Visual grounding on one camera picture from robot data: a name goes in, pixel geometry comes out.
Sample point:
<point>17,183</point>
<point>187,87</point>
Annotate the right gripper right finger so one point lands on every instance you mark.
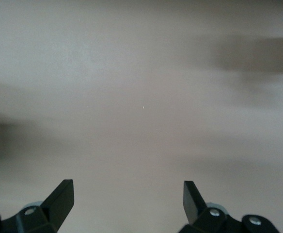
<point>194,208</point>

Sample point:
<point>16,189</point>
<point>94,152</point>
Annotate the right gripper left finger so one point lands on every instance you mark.
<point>56,208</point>

